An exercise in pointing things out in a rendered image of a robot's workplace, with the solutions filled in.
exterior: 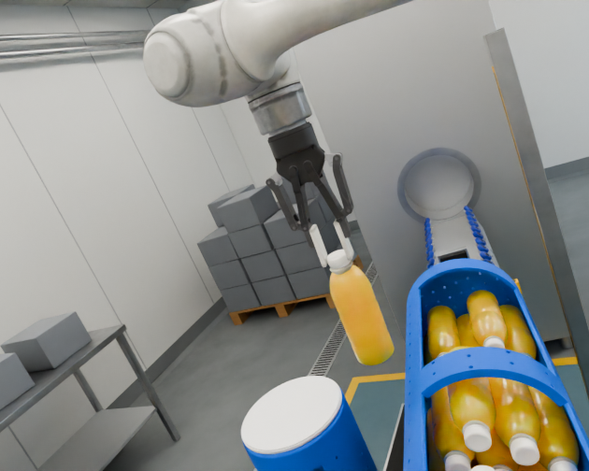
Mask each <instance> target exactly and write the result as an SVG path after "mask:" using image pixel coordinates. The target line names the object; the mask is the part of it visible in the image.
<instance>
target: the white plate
mask: <svg viewBox="0 0 589 471"><path fill-rule="evenodd" d="M341 401H342V394H341V390H340V388H339V386H338V385H337V384H336V383H335V381H333V380H332V379H330V378H325V377H319V376H309V377H303V378H296V379H293V380H290V381H287V382H285V383H283V384H281V385H280V386H278V387H276V388H275V389H273V390H271V391H270V392H268V393H267V394H265V395H264V396H263V397H262V398H261V399H259V400H258V401H257V402H256V403H255V404H254V405H253V407H252V408H251V409H250V411H249V412H248V414H247V416H246V417H245V419H244V422H243V423H242V427H241V437H242V440H243V442H244V444H245V445H246V446H247V448H249V449H250V450H252V451H254V452H257V453H262V454H276V453H282V452H285V451H289V450H294V449H296V448H298V447H301V446H303V445H304V444H306V443H308V442H310V440H312V439H313V438H315V437H316V436H317V435H319V434H320V433H321V432H323V431H324V430H325V429H326V428H327V427H328V426H329V424H330V423H331V422H332V421H333V419H334V418H335V417H336V415H337V414H338V411H339V409H340V406H341Z"/></svg>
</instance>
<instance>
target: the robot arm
mask: <svg viewBox="0 0 589 471"><path fill-rule="evenodd" d="M411 1H414V0H216V2H213V3H210V4H207V5H203V6H200V7H194V8H190V9H188V10H187V12H186V13H181V14H176V15H173V16H170V17H168V18H166V19H165V20H163V21H161V22H160V23H159V24H157V25H156V26H155V27H154V28H153V29H152V30H151V32H150V33H149V34H148V36H147V38H146V40H145V43H144V47H143V62H144V67H145V71H146V74H147V76H148V78H149V80H150V82H151V84H152V85H153V87H154V88H155V90H156V92H158V93H159V94H160V95H161V96H163V98H165V99H166V100H168V101H170V102H172V103H175V104H177V105H181V106H185V107H210V106H215V105H219V104H222V103H226V102H228V101H231V100H235V99H238V98H240V97H243V96H244V97H245V98H246V101H247V103H248V105H249V109H250V111H251V114H252V116H253V118H254V120H255V123H256V125H257V128H258V130H259V133H260V135H262V136H264V135H267V134H269V136H270V137H269V138H268V140H267V142H268V144H269V147H270V148H271V151H272V153H273V156H274V158H275V160H276V163H277V167H276V170H277V172H276V173H275V174H274V175H273V176H272V177H270V178H268V179H267V180H266V185H267V186H268V187H269V188H270V189H271V190H272V191H273V193H274V194H275V196H276V198H277V200H278V202H279V204H280V207H281V209H282V212H283V214H284V216H285V218H286V220H287V221H288V223H289V226H290V228H291V230H292V231H296V230H297V231H302V232H304V234H305V236H306V239H307V241H308V243H309V246H310V248H311V249H312V248H315V249H316V250H317V253H318V256H319V258H320V261H321V264H322V267H326V266H327V264H328V262H327V260H326V257H327V256H328V255H327V252H326V250H325V247H324V244H323V241H322V238H321V235H320V233H319V230H318V227H317V224H313V225H312V222H311V220H310V215H309V206H308V201H307V197H306V192H305V183H307V182H312V181H313V183H314V185H315V186H316V187H317V188H318V189H319V191H320V193H321V194H322V196H323V198H324V200H325V202H326V203H327V205H328V206H329V207H330V209H331V211H332V212H333V214H334V216H335V217H336V219H335V221H334V226H335V228H336V231H337V233H338V237H339V240H340V242H341V245H342V247H343V249H344V251H345V254H346V256H347V259H348V260H351V259H352V256H353V254H354V252H353V249H352V245H351V243H350V240H349V238H348V237H351V235H352V230H351V227H350V225H349V223H348V220H347V216H348V215H349V214H351V213H352V210H353V208H354V205H353V202H352V197H351V194H350V190H349V187H348V184H347V180H346V178H345V175H344V171H343V168H342V153H341V152H337V153H325V151H324V150H323V149H322V148H321V147H320V145H319V142H318V140H317V137H316V135H315V133H314V130H313V127H312V125H311V123H309V121H308V122H307V121H306V118H308V117H310V116H311V115H312V112H311V109H310V106H309V102H308V99H307V97H306V95H305V92H304V88H303V85H302V84H301V81H300V77H299V74H298V65H297V60H296V56H295V50H294V46H296V45H298V44H300V43H302V42H304V41H306V40H308V39H310V38H312V37H315V36H317V35H319V34H322V33H324V32H327V31H329V30H332V29H334V28H337V27H339V26H341V25H343V24H346V23H349V22H352V21H357V20H360V19H363V18H365V17H368V16H371V15H374V14H377V13H380V12H382V11H384V10H387V9H390V8H393V7H398V6H401V5H404V4H407V3H409V2H411ZM324 161H327V162H328V164H329V166H330V167H333V173H334V177H335V180H336V184H337V186H338V191H339V195H340V198H341V201H342V204H343V207H344V208H342V206H341V204H340V203H339V201H338V200H337V198H336V196H335V195H334V193H333V191H332V190H331V188H330V186H329V185H328V183H327V181H326V179H325V176H324V175H323V172H322V171H323V165H324ZM281 177H283V178H285V179H287V180H288V181H290V182H291V183H292V186H293V191H294V195H295V200H296V204H297V209H298V214H299V219H300V220H299V219H298V217H297V215H296V212H295V209H294V207H293V205H292V203H291V200H290V198H289V196H288V194H287V192H286V191H285V189H284V187H283V185H282V179H281ZM311 225H312V226H311Z"/></svg>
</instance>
